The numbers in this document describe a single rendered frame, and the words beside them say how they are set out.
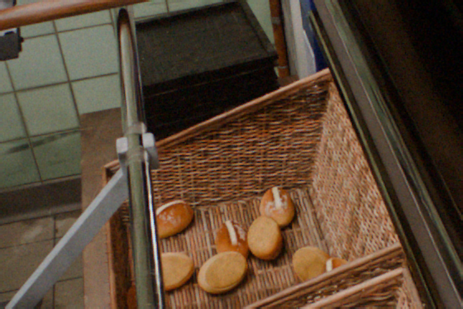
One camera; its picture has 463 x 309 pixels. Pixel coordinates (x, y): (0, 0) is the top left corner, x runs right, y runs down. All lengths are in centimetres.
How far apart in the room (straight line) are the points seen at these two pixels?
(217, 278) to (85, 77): 128
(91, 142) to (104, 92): 66
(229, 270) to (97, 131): 68
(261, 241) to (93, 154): 59
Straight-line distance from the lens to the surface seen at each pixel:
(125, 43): 154
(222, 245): 201
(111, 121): 254
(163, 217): 210
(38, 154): 323
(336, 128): 201
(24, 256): 318
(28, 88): 312
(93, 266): 212
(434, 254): 72
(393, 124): 80
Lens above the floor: 187
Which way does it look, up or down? 36 degrees down
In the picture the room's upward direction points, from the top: 8 degrees counter-clockwise
